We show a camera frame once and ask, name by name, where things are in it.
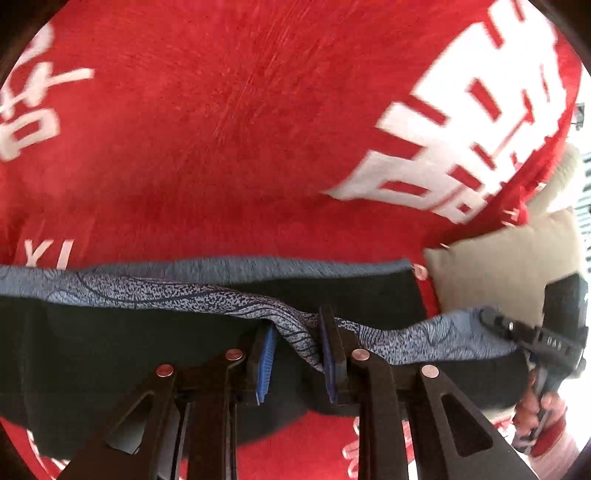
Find black pants blue waistband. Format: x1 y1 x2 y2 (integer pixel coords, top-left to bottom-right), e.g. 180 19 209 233
1 263 528 459

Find red blanket white characters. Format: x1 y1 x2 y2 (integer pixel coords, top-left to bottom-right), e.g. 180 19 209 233
1 1 582 479

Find beige pillow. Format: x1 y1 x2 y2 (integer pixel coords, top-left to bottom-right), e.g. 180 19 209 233
424 145 585 326

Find person's right hand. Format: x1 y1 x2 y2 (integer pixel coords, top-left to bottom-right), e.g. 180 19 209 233
512 368 567 457

